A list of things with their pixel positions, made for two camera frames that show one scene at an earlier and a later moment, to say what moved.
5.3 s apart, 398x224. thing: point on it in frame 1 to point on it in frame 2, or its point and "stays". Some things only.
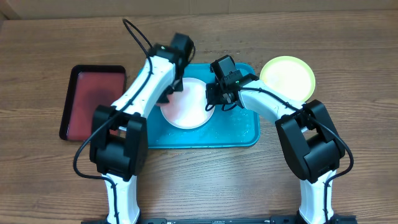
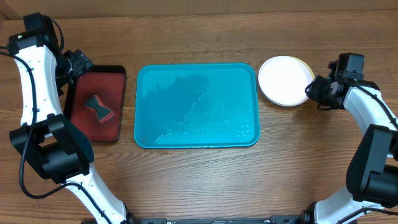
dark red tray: (89, 86) stays
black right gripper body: (214, 94) to (319, 89)
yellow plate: (292, 76) stays
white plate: (186, 109) to (282, 81)
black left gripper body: (175, 86) to (70, 66)
